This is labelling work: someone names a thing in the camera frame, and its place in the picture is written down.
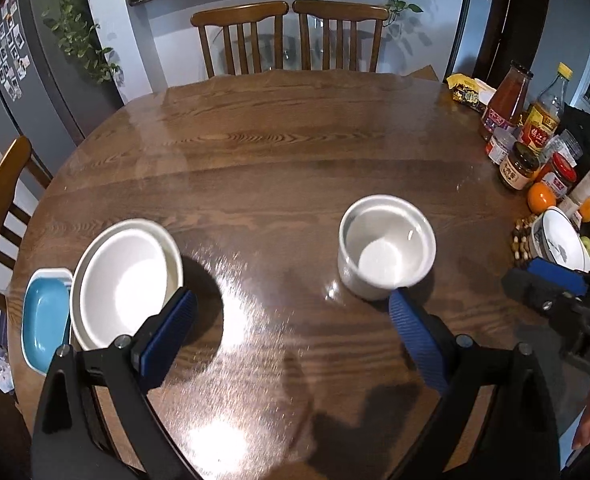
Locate white paper packet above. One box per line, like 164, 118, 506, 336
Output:
468, 78, 499, 107

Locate trailing green plant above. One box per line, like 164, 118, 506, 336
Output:
31, 0, 124, 84

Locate deep white bowl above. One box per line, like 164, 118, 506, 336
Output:
337, 194, 436, 302

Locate cream tube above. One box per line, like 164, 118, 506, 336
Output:
557, 163, 590, 217

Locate white bowl with dark print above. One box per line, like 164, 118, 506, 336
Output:
527, 206, 590, 274

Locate person's right hand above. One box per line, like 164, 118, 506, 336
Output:
572, 384, 590, 452

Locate wooden bead trivet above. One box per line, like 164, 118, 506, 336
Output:
510, 213, 539, 264

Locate square patterned white plate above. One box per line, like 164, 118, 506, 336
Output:
21, 268, 76, 377

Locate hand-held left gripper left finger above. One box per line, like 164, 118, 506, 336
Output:
32, 287, 211, 480

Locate small white lid jar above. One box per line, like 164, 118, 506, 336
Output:
484, 127, 519, 167

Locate wide white bowl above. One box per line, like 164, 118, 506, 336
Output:
69, 218, 185, 352

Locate slatted brown wooden chair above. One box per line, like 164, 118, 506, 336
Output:
292, 0, 390, 74
190, 1, 290, 79

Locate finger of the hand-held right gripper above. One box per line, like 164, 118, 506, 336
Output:
502, 267, 578, 317
525, 257, 589, 297

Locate yellow snack packet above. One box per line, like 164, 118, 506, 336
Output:
446, 73, 487, 112

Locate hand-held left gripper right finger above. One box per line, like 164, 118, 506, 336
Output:
387, 287, 562, 480

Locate dark wooden door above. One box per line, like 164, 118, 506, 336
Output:
472, 0, 542, 89

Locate red sauce bottle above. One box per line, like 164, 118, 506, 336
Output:
478, 59, 535, 142

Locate brown black lid jar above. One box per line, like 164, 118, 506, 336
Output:
497, 142, 541, 192

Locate grey refrigerator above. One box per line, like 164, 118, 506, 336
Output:
0, 0, 126, 173

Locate yellow cap oil bottle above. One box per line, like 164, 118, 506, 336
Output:
518, 62, 575, 162

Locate red lid sauce jar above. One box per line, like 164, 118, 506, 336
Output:
534, 152, 579, 199

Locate clear plastic cup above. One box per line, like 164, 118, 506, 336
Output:
550, 130, 584, 166

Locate blue plate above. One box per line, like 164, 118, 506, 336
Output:
24, 277, 72, 367

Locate group of fridge photos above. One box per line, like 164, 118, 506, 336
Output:
0, 0, 32, 100

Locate light brown wooden chair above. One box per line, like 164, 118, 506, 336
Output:
0, 135, 54, 312

